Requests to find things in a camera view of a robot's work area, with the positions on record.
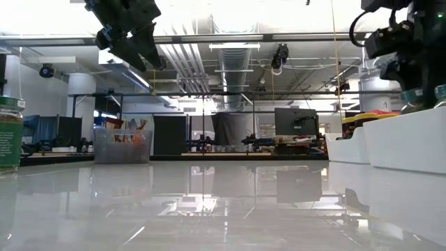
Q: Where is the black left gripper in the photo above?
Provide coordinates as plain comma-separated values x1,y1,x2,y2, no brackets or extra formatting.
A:
83,0,162,73

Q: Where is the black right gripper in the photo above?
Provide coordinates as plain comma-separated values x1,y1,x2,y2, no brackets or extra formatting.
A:
374,0,446,108

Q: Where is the orange spice packet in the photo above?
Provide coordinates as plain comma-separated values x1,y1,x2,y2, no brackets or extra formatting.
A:
137,118,150,144

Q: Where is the brown spice packet white label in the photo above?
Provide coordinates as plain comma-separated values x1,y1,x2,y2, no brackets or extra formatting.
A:
103,117,125,130

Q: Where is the white round column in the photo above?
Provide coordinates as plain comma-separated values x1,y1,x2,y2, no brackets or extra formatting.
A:
67,72,98,140
359,75,401,112

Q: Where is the white plastic bin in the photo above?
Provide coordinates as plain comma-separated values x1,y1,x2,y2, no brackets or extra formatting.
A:
324,126,374,165
364,107,446,175

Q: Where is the grey overhead crossbar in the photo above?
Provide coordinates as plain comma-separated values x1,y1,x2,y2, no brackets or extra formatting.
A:
0,33,370,48

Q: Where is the black partition panel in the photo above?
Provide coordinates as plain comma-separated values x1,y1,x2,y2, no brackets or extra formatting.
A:
153,114,189,157

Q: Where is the white ceiling light fixture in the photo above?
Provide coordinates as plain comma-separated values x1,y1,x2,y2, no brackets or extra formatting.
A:
208,43,261,50

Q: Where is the dark grey cover cloth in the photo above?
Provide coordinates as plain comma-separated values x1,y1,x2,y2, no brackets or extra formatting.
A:
211,112,259,146

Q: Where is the blue partition screen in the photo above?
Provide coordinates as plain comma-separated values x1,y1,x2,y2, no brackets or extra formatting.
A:
22,114,83,144

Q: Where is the black computer monitor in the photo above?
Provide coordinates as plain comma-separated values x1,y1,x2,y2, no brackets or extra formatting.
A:
274,107,319,137

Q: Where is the cluttered background desk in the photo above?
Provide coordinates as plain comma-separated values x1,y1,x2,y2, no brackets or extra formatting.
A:
271,135,327,156

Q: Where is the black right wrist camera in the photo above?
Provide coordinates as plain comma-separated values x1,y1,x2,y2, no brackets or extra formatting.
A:
364,20,416,59

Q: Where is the black right camera cable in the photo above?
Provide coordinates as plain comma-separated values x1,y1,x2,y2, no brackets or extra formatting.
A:
348,9,371,49

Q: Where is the yellow hanging cord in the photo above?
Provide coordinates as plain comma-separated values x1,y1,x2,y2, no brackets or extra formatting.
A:
330,0,346,133

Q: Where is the silver ribbed ventilation duct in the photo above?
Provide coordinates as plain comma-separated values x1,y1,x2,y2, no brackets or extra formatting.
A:
217,47,252,112

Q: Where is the black background scaffold frame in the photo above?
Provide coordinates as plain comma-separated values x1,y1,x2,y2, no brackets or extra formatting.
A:
71,89,405,156

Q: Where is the black aluminium table frame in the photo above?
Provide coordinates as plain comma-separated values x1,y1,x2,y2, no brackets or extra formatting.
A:
20,155,329,165

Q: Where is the black ceiling-hung camera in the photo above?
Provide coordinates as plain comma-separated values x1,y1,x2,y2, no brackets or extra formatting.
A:
270,43,290,76

